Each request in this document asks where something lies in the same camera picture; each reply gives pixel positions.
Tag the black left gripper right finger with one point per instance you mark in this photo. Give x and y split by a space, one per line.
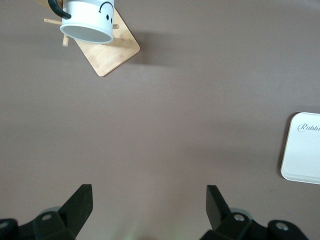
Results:
220 215

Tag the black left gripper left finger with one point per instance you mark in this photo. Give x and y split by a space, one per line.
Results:
75 210

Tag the cream rectangular tray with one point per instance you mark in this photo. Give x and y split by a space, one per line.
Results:
305 155

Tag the wooden mug stand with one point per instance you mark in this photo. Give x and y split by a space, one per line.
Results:
112 55

